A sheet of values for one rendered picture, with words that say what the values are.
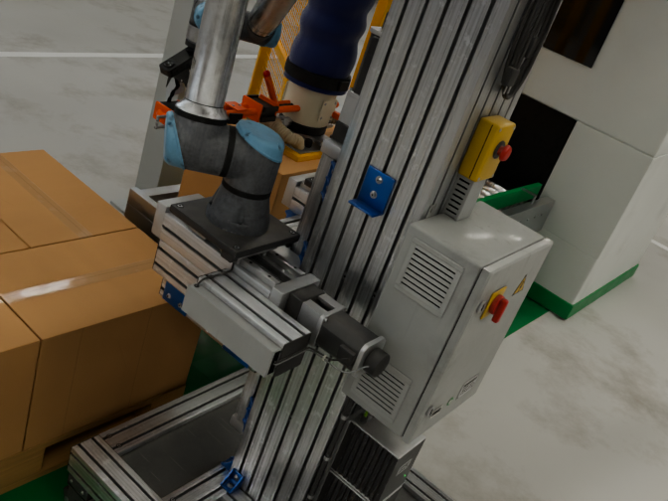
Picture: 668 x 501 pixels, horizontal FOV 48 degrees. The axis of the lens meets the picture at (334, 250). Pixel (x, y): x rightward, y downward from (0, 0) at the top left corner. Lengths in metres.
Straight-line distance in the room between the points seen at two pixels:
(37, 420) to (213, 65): 1.17
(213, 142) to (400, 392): 0.68
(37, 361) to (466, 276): 1.17
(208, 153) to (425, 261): 0.52
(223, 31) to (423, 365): 0.82
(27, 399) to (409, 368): 1.06
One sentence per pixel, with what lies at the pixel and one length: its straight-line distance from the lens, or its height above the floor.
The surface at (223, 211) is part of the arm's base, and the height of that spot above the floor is 1.08.
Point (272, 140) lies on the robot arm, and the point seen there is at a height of 1.26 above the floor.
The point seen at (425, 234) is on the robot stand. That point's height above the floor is 1.23.
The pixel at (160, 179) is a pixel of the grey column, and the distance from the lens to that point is 3.74.
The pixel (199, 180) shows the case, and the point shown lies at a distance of 2.57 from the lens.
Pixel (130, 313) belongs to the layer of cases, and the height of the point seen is 0.54.
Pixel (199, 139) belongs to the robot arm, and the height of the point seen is 1.23.
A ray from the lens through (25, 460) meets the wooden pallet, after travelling 2.39.
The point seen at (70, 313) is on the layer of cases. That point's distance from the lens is 2.19.
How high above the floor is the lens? 1.83
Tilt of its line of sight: 27 degrees down
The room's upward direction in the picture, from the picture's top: 20 degrees clockwise
